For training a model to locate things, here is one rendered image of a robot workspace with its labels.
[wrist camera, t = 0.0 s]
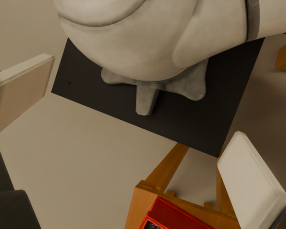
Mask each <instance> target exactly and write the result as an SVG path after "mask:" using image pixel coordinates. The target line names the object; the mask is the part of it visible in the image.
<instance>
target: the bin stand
mask: <svg viewBox="0 0 286 229"><path fill-rule="evenodd" d="M187 150H188V146H186V145H183V144H181V143H177V144H176V145H175V146H174V147H173V148H172V150H171V151H170V152H169V153H168V154H167V155H166V157H165V158H164V159H163V160H162V161H161V162H160V164H159V165H158V166H157V167H156V168H155V169H154V170H153V172H152V173H151V174H150V175H149V176H148V177H147V178H146V179H145V180H141V181H140V182H139V183H138V184H137V185H136V186H135V188H134V192H133V196H132V200H131V204H130V208H129V212H128V216H127V220H126V224H125V228H124V229H139V227H140V225H141V223H142V221H143V220H144V218H145V216H146V214H147V212H148V211H150V209H151V207H152V205H153V203H154V201H155V199H156V197H157V196H158V195H159V196H162V197H163V198H165V199H167V200H168V201H170V202H172V203H173V204H175V205H177V206H178V207H180V208H182V209H183V210H185V211H187V212H188V213H190V214H192V215H194V216H195V217H197V218H199V219H200V220H202V221H203V222H205V223H207V224H208V225H210V226H212V227H214V228H215V229H241V227H240V225H239V222H238V219H237V216H236V214H235V211H234V208H233V206H232V203H231V201H230V198H229V196H228V193H227V190H226V187H225V185H224V182H223V180H222V177H221V174H220V172H219V169H218V167H217V194H216V211H215V210H214V206H213V205H210V204H207V203H204V205H203V206H200V205H197V204H194V203H191V202H188V201H185V200H183V199H179V198H177V197H175V194H176V193H175V192H172V191H169V190H167V191H166V193H164V191H165V189H166V188H167V186H168V184H169V182H170V181H171V179H172V177H173V175H174V174H175V172H176V170H177V168H178V167H179V165H180V163H181V161H182V159H183V157H184V156H185V154H186V152H187Z"/></svg>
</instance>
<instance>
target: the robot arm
mask: <svg viewBox="0 0 286 229"><path fill-rule="evenodd" d="M52 1H53V4H54V7H55V9H56V12H57V14H58V16H59V21H60V24H61V27H62V28H63V30H64V32H65V33H66V35H67V36H68V37H69V39H70V40H71V41H72V42H73V44H74V45H75V46H76V47H77V49H79V50H80V51H81V52H82V53H83V54H84V55H85V56H86V57H87V58H89V59H90V60H91V61H93V62H94V63H96V64H97V65H99V66H101V67H103V69H102V71H101V77H102V80H103V81H104V82H105V83H107V84H111V85H114V84H120V83H126V84H131V85H136V86H137V92H136V114H139V115H148V116H150V115H151V113H152V110H153V108H154V105H155V102H156V99H157V97H158V94H159V91H160V90H163V91H168V92H173V93H178V94H181V95H183V96H185V97H187V98H189V99H190V100H194V101H198V100H201V99H202V98H203V97H204V96H205V94H206V82H205V77H206V71H207V65H208V61H209V57H211V56H214V55H216V54H219V53H221V52H223V51H226V50H228V49H230V48H233V47H235V46H238V45H240V44H243V43H246V42H249V41H252V40H257V39H259V38H263V37H268V36H272V35H278V34H282V33H286V0H52ZM54 60H55V57H54V55H52V54H50V53H47V52H45V53H43V54H40V55H38V56H36V57H34V58H31V59H29V60H27V61H24V62H22V63H20V64H17V65H15V66H12V67H10V68H8V69H6V70H4V71H0V132H1V131H2V130H3V129H5V128H6V127H7V126H8V125H10V124H11V123H12V122H13V121H15V120H16V119H17V118H18V117H20V116H21V115H22V114H23V113H24V112H25V111H27V110H28V109H29V108H30V107H32V106H33V105H34V104H35V103H37V102H38V101H39V100H40V99H41V98H43V97H44V95H45V92H46V88H47V85H48V82H49V78H50V74H51V71H52V68H53V64H54ZM217 167H218V169H219V172H220V174H221V177H222V180H223V182H224V185H225V187H226V190H227V193H228V196H229V198H230V201H231V203H232V206H233V208H234V211H235V214H236V216H237V219H238V222H239V225H240V227H241V229H286V192H285V191H284V189H283V188H282V186H281V185H280V183H279V182H278V181H277V179H276V178H275V176H274V175H273V173H272V172H271V171H270V169H269V168H268V166H267V165H266V163H265V162H264V160H263V159H262V157H261V156H260V155H259V153H258V152H257V150H256V149H255V147H254V146H253V144H252V143H251V141H250V140H249V139H248V137H247V136H246V134H245V133H243V132H240V131H237V132H235V134H234V135H233V137H232V139H231V140H230V142H229V144H228V145H227V147H226V148H225V150H224V152H223V153H222V155H221V157H220V159H219V160H218V162H217ZM0 229H41V227H40V224H39V222H38V220H37V217H36V215H35V212H34V210H33V207H32V205H31V203H30V200H29V198H28V195H27V194H26V192H25V191H24V190H22V189H20V190H15V189H14V187H13V184H12V182H11V179H10V176H9V173H8V171H7V168H6V165H5V163H4V160H3V158H2V155H1V152H0Z"/></svg>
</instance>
